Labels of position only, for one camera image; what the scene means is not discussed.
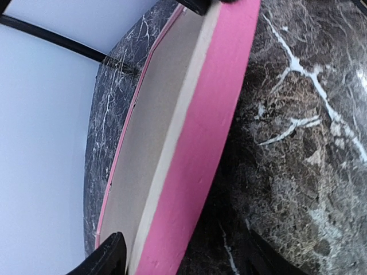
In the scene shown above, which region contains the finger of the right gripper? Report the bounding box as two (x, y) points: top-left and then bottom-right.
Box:
(176, 0), (212, 16)

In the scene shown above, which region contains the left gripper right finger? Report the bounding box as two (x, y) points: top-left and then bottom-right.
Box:
(245, 220), (306, 275)

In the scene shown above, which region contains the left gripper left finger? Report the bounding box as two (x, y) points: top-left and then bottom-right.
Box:
(67, 232), (126, 275)

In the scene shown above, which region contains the pink wooden picture frame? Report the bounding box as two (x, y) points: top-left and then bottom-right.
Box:
(95, 0), (261, 275)

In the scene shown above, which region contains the brown backing board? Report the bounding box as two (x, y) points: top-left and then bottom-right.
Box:
(97, 9), (203, 258)

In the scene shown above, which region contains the left black corner post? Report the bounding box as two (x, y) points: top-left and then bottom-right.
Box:
(1, 15), (107, 62)

